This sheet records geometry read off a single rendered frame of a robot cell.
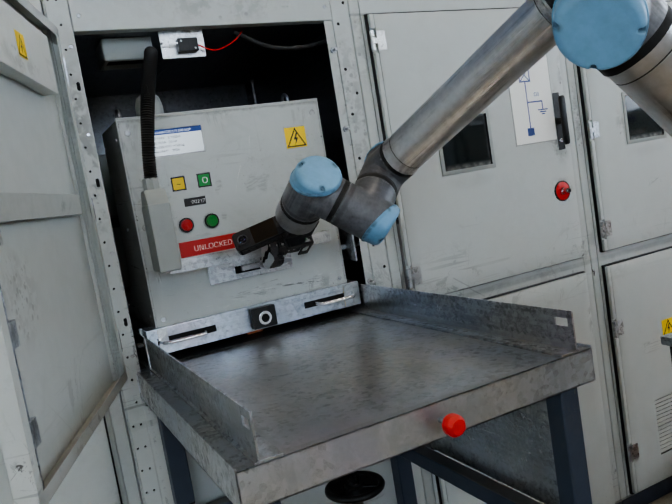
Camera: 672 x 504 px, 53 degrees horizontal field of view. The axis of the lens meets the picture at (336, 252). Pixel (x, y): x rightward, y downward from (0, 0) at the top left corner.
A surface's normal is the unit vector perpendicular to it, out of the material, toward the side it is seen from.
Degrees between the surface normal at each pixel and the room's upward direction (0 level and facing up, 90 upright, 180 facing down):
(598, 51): 118
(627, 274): 90
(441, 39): 90
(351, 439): 90
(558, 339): 90
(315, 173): 57
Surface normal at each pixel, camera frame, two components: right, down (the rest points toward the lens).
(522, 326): -0.88, 0.19
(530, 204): 0.44, 0.02
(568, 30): -0.39, 0.62
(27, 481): 0.14, 0.08
